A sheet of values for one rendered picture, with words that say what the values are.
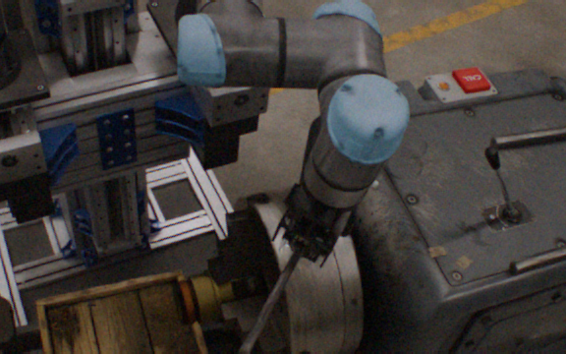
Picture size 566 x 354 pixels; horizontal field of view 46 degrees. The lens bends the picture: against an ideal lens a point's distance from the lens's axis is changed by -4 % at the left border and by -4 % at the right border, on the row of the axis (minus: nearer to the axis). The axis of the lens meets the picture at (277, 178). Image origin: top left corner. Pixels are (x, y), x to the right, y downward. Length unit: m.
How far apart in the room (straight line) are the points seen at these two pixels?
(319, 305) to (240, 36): 0.51
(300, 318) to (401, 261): 0.18
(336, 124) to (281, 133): 2.31
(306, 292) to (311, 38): 0.47
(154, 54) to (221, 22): 0.92
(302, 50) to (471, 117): 0.66
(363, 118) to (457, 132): 0.65
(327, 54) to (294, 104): 2.39
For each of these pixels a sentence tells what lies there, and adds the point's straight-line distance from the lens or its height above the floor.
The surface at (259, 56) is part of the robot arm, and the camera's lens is 0.70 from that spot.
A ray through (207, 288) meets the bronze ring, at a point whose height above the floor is 1.12.
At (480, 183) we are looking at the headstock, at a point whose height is 1.26.
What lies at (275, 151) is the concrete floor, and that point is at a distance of 2.88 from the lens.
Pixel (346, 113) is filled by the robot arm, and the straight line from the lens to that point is 0.64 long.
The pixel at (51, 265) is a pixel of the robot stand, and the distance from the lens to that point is 2.28.
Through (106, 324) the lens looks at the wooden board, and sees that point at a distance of 1.39.
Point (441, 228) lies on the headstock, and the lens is 1.12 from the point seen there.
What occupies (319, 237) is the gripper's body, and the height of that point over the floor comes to 1.44.
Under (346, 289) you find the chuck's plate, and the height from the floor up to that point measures 1.19.
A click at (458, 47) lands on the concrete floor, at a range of 3.69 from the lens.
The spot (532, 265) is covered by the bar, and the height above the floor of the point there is 1.27.
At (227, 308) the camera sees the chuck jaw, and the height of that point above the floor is 1.10.
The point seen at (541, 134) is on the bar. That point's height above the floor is 1.28.
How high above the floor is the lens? 2.10
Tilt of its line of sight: 49 degrees down
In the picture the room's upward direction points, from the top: 9 degrees clockwise
